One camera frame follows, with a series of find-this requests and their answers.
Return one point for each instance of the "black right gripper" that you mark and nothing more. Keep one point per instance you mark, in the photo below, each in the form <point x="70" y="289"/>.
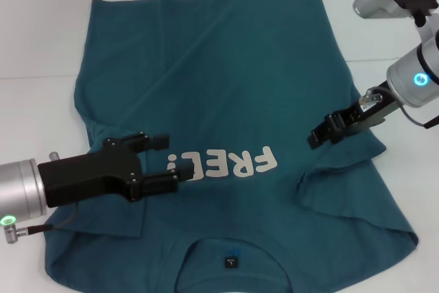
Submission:
<point x="372" y="114"/>

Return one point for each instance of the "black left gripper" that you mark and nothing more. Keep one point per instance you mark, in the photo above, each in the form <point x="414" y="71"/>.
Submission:
<point x="89" y="176"/>

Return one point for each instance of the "blue FREE print t-shirt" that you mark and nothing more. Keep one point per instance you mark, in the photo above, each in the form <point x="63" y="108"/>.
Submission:
<point x="223" y="83"/>

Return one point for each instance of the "white silver robot left arm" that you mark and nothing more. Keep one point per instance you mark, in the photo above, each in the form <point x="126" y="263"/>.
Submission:
<point x="19" y="186"/>

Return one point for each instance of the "white silver robot right arm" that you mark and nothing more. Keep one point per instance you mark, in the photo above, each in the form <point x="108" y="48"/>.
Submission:
<point x="404" y="80"/>

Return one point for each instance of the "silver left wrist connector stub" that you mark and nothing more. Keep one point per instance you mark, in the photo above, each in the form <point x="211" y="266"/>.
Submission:
<point x="53" y="156"/>

